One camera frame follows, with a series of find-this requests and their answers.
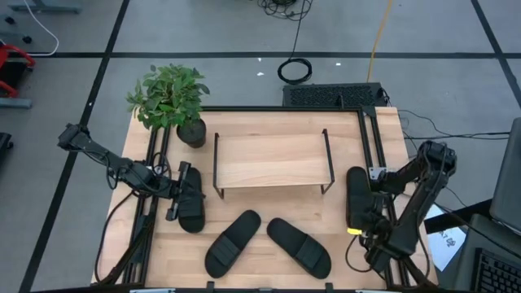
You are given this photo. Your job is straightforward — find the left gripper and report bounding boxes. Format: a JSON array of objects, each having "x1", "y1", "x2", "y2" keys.
[{"x1": 160, "y1": 160, "x2": 206, "y2": 223}]

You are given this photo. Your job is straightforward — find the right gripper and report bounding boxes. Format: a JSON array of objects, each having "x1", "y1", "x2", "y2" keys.
[{"x1": 348, "y1": 182, "x2": 398, "y2": 245}]

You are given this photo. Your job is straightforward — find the black rubber slide sandal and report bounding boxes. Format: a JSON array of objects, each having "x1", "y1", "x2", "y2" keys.
[
  {"x1": 345, "y1": 165, "x2": 374, "y2": 232},
  {"x1": 266, "y1": 217, "x2": 333, "y2": 281},
  {"x1": 204, "y1": 209, "x2": 262, "y2": 280},
  {"x1": 177, "y1": 165, "x2": 207, "y2": 234}
]

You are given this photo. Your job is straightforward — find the white paper sheet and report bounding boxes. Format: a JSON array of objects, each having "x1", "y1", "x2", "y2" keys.
[{"x1": 422, "y1": 203, "x2": 468, "y2": 273}]

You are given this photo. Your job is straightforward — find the black desk foot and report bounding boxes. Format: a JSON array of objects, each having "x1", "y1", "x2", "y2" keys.
[{"x1": 423, "y1": 198, "x2": 493, "y2": 235}]

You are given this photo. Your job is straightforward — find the green potted plant black pot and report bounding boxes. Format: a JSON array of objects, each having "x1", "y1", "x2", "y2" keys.
[{"x1": 125, "y1": 63, "x2": 212, "y2": 150}]

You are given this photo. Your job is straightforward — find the grey keyboard tray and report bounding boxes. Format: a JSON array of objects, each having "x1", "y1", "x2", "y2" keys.
[{"x1": 453, "y1": 212, "x2": 521, "y2": 293}]

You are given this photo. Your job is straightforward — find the black keyboard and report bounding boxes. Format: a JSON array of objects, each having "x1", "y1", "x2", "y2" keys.
[
  {"x1": 471, "y1": 247, "x2": 521, "y2": 293},
  {"x1": 282, "y1": 81, "x2": 388, "y2": 109}
]

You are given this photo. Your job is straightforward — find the grey desk foot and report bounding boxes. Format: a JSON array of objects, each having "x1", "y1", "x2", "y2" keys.
[
  {"x1": 7, "y1": 0, "x2": 82, "y2": 15},
  {"x1": 0, "y1": 97, "x2": 33, "y2": 110}
]

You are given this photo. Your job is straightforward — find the wooden shelf with black frame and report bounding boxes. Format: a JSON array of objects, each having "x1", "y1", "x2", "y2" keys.
[{"x1": 212, "y1": 128, "x2": 336, "y2": 200}]

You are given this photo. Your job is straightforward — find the black aluminium rig frame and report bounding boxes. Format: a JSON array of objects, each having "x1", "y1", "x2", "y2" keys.
[{"x1": 94, "y1": 105, "x2": 440, "y2": 291}]

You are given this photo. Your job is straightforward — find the black floor cables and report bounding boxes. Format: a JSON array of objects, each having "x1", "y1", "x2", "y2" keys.
[{"x1": 398, "y1": 108, "x2": 512, "y2": 142}]

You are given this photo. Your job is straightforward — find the coiled black cable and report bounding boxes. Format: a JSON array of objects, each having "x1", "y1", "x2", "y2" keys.
[{"x1": 277, "y1": 0, "x2": 314, "y2": 86}]

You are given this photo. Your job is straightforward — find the yellow cable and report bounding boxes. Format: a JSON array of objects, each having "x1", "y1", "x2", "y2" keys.
[{"x1": 366, "y1": 0, "x2": 394, "y2": 83}]

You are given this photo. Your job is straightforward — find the tangled black cables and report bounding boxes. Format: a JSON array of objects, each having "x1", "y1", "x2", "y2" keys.
[{"x1": 256, "y1": 0, "x2": 314, "y2": 22}]

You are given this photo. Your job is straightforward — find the white cable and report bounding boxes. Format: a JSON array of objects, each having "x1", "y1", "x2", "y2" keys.
[{"x1": 22, "y1": 0, "x2": 60, "y2": 58}]

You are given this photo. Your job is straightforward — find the red metal frame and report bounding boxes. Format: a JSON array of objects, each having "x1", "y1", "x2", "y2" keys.
[{"x1": 0, "y1": 42, "x2": 37, "y2": 98}]

